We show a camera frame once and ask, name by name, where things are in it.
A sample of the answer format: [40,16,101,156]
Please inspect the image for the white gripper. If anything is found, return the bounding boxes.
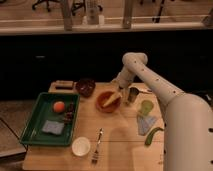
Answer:
[115,68,133,89]

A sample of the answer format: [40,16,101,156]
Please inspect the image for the yellow banana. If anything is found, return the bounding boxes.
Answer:
[102,92,121,107]

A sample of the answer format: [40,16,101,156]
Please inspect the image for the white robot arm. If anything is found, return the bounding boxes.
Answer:
[116,52,213,171]

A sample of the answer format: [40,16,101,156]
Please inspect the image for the red bowl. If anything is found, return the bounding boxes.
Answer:
[96,91,121,113]

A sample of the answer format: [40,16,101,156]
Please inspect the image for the dark maroon bowl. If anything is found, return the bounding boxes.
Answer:
[75,78,96,97]

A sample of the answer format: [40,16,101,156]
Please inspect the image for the metal cup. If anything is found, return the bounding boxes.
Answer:
[127,87,139,103]

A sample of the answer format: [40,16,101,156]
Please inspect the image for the green plastic cup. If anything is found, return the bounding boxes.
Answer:
[139,100,154,116]

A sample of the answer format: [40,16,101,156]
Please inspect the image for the blue cloth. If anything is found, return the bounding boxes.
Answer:
[137,115,157,136]

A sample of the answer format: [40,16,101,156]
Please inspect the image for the wooden block with black top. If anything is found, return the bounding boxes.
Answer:
[55,80,74,90]

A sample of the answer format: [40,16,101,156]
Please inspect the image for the dark red grapes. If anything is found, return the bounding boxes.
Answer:
[63,103,75,123]

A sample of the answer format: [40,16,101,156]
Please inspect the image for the orange fruit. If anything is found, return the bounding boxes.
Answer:
[53,101,65,113]

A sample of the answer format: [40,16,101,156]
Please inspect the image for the blue sponge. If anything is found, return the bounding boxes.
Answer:
[42,120,64,135]

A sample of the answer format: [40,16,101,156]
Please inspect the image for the metal fork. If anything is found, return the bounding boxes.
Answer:
[91,128,103,164]

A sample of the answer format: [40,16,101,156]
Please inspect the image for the green plastic tray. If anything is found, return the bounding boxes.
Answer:
[20,92,80,146]

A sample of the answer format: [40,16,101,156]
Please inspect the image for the black cable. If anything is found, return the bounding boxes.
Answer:
[0,118,28,153]

